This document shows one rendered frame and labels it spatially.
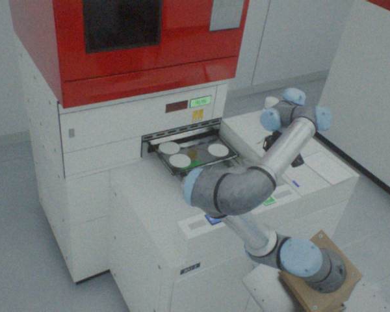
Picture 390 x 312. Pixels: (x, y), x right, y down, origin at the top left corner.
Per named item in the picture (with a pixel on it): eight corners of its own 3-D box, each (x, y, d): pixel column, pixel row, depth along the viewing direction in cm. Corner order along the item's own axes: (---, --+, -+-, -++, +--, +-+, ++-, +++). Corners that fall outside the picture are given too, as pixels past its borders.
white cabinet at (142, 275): (108, 278, 254) (108, 171, 204) (242, 226, 298) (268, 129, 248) (157, 382, 212) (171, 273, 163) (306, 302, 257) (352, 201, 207)
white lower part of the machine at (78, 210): (39, 209, 290) (24, 103, 240) (153, 177, 328) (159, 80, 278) (74, 292, 244) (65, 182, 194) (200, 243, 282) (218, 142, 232)
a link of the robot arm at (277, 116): (285, 112, 136) (303, 100, 143) (255, 110, 144) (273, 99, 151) (288, 135, 139) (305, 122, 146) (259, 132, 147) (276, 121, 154)
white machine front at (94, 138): (64, 177, 196) (56, 101, 172) (215, 138, 233) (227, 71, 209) (65, 182, 194) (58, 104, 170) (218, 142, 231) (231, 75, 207)
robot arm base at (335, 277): (355, 273, 149) (345, 266, 142) (322, 303, 151) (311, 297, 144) (325, 240, 159) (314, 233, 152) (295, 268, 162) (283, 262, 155)
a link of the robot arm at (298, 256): (325, 287, 143) (308, 278, 133) (288, 274, 152) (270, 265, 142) (335, 251, 146) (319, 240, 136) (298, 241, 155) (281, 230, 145)
